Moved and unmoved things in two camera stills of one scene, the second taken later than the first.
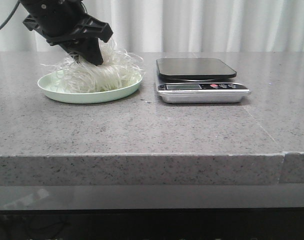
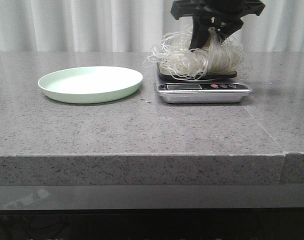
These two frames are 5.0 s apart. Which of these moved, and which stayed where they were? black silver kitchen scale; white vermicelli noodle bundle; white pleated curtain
Moved: white vermicelli noodle bundle
Stayed: white pleated curtain; black silver kitchen scale
